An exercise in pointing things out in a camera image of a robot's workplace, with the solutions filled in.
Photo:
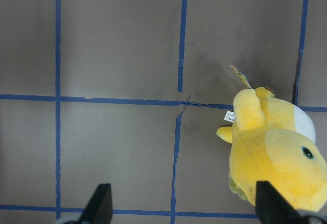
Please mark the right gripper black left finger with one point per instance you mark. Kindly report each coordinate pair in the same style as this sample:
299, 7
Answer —
99, 207

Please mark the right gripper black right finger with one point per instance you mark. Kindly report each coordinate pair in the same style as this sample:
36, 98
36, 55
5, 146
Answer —
271, 207

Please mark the yellow plush toy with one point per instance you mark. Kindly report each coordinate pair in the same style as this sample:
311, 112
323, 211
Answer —
273, 140

